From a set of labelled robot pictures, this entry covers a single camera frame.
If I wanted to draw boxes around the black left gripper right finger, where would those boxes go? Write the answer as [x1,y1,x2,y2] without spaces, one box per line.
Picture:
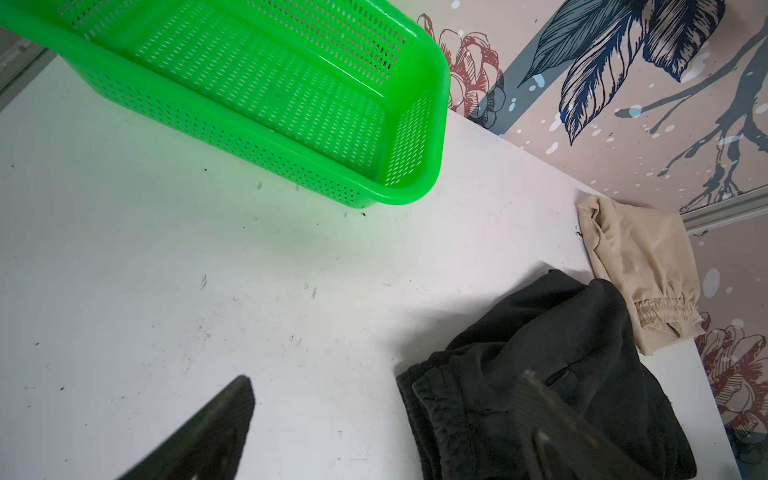
[512,371,652,479]

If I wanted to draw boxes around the beige drawstring shorts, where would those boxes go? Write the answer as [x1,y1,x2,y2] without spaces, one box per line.
[577,196,704,355]

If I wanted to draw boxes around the black shorts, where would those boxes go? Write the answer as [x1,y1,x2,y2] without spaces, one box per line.
[397,270,697,479]

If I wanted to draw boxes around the green plastic perforated basket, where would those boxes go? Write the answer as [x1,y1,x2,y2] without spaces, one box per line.
[1,0,449,209]

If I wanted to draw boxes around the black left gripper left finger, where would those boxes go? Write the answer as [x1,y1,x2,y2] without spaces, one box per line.
[122,375,255,479]

